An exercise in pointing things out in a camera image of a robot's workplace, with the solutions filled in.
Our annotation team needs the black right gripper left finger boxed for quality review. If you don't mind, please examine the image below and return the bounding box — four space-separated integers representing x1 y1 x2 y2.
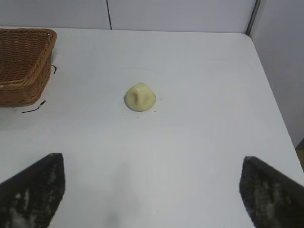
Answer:
0 152 67 228

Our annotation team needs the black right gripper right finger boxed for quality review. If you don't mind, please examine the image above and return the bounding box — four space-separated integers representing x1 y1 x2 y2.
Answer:
239 155 304 228

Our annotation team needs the yellow round fruit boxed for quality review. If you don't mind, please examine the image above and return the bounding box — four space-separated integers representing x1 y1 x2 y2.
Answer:
123 82 157 112

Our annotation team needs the brown woven wicker basket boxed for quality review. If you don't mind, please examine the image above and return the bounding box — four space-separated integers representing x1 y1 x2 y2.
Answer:
0 28 58 108

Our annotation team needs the long black wire scrap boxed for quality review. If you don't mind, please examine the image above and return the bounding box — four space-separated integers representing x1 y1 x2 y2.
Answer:
22 100 47 114

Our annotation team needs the grey partition corner post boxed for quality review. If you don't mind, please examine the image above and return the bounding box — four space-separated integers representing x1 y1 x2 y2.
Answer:
246 0 263 36

